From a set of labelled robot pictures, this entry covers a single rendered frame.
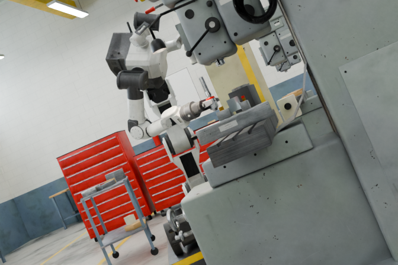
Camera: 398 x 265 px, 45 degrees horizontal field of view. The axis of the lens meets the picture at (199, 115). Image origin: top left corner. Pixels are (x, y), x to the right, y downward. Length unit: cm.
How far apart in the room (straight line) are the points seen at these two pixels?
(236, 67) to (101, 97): 842
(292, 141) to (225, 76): 199
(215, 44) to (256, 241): 92
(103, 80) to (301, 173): 1028
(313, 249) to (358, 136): 55
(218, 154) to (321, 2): 78
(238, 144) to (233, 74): 232
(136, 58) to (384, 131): 134
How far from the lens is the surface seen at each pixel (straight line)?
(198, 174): 305
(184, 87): 1157
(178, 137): 291
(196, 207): 225
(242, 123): 210
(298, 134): 214
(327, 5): 210
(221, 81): 405
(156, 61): 264
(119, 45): 274
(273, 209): 221
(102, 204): 761
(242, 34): 220
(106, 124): 1220
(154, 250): 509
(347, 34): 209
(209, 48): 223
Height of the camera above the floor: 106
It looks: 1 degrees up
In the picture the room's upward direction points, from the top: 23 degrees counter-clockwise
